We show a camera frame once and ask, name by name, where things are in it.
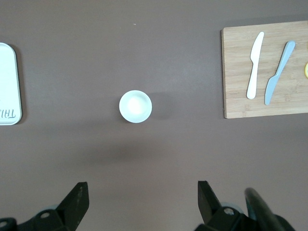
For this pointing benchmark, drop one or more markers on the white plastic cup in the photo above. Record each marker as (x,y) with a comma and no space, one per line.
(135,106)

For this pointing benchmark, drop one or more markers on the grey plastic knife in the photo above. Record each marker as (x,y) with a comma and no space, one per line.
(279,72)

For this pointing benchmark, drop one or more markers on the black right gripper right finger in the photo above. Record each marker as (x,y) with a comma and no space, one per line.
(209,211)

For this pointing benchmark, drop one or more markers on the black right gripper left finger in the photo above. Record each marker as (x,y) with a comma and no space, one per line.
(72,207)

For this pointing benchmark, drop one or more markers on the white plastic knife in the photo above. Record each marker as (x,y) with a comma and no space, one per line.
(254,67)

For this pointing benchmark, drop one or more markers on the yellow lemon slice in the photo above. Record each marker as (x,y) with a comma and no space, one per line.
(306,71)

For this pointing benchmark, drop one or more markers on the bamboo cutting board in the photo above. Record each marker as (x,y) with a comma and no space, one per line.
(240,106)

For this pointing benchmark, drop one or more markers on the brown table cover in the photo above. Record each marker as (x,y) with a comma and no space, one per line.
(154,48)

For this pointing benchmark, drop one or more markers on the cream tray with bear print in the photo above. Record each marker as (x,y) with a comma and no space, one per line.
(8,84)

